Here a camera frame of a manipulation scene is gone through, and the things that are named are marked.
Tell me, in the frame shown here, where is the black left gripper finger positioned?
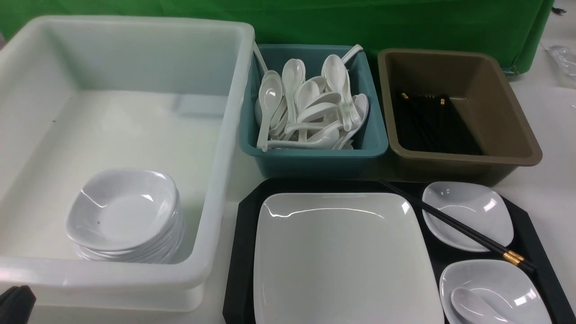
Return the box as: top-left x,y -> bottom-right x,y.
0,285 -> 36,324

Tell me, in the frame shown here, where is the large white square plate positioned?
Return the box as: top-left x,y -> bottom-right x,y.
253,193 -> 445,324

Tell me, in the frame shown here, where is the black chopstick gold band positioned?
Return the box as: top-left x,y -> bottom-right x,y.
380,180 -> 536,270

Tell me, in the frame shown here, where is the white soup spoon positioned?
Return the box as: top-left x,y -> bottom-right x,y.
281,58 -> 305,124
321,54 -> 361,131
256,72 -> 284,152
450,288 -> 514,324

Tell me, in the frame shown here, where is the white bowl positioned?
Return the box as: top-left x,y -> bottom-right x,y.
439,260 -> 552,324
422,182 -> 514,252

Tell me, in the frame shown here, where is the stack of white bowls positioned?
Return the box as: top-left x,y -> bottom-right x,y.
66,168 -> 186,263

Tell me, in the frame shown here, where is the large white plastic tub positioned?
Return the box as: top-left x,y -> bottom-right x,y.
1,16 -> 255,312

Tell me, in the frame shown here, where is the teal plastic bin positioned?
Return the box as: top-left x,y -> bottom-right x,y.
238,44 -> 389,178

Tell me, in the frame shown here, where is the pile of black chopsticks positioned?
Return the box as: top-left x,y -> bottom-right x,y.
392,90 -> 484,156

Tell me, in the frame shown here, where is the brown plastic bin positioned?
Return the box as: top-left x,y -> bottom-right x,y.
377,49 -> 543,186

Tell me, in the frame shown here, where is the black serving tray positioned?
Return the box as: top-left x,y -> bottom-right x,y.
222,178 -> 575,324

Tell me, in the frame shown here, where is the green cloth backdrop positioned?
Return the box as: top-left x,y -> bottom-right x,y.
0,0 -> 554,73

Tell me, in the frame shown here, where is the clear plastic bag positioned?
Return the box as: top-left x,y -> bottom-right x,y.
545,45 -> 576,88

